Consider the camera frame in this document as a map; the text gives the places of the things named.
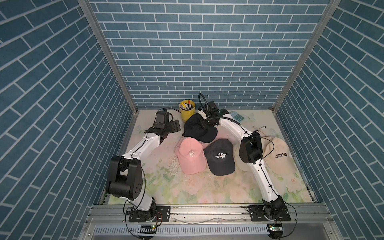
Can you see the pink baseball cap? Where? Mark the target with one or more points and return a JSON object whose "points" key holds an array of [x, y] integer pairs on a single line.
{"points": [[191, 157]]}

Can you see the aluminium front rail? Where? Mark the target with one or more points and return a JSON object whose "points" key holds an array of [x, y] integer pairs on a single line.
{"points": [[211, 222]]}

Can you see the black cap front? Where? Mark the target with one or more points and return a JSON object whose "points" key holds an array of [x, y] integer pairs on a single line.
{"points": [[220, 159]]}

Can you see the yellow pen cup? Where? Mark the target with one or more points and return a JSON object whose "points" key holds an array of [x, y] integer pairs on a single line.
{"points": [[187, 108]]}

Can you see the light blue calculator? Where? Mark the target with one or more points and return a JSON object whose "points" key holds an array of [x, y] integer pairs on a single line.
{"points": [[237, 117]]}

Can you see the beige Colorado cap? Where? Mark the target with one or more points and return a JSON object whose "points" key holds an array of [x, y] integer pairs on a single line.
{"points": [[278, 158], [238, 161]]}

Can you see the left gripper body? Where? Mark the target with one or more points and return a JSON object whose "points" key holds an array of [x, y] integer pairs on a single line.
{"points": [[171, 127]]}

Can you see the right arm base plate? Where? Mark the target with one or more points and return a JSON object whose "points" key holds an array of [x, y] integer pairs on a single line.
{"points": [[257, 214]]}

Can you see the black cap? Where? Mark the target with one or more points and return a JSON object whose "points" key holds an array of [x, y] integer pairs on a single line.
{"points": [[220, 159], [194, 128]]}

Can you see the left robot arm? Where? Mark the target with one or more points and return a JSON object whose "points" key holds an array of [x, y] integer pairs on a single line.
{"points": [[126, 177]]}

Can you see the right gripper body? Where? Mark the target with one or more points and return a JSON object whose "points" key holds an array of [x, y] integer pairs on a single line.
{"points": [[208, 120]]}

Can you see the black cap rear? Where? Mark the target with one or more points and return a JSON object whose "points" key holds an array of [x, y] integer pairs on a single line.
{"points": [[194, 128]]}

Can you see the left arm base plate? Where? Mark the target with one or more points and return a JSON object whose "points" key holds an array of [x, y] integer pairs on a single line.
{"points": [[158, 214]]}

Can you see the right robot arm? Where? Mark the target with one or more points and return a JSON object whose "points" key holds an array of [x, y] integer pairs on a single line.
{"points": [[250, 152]]}

